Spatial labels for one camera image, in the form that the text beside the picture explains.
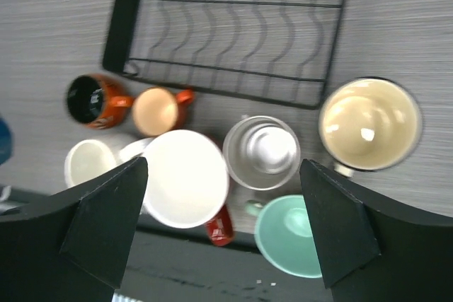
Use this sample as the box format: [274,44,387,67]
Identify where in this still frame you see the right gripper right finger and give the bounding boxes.
[299,159,452,301]

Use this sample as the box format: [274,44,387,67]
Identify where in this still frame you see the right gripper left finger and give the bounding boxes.
[1,157,148,301]

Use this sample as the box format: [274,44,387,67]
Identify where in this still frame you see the blue mug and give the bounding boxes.
[0,117,13,165]

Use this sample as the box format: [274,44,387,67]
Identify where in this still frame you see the orange black mug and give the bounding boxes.
[65,74,134,129]

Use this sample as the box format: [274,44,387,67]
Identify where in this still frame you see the mint green cup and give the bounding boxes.
[245,194,322,279]

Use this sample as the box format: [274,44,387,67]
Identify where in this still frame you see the white mug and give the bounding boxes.
[64,134,154,188]

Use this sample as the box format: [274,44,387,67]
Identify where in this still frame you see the cream enamel mug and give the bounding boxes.
[318,78,423,178]

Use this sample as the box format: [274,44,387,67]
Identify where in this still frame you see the large white red cup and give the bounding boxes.
[142,129,234,246]

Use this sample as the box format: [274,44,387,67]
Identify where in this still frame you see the steel cup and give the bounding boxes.
[222,115,301,191]

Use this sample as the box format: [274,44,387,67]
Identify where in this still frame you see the small orange cup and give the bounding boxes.
[132,87,195,137]

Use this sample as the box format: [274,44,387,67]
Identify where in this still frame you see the black wire dish rack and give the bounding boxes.
[102,0,347,110]

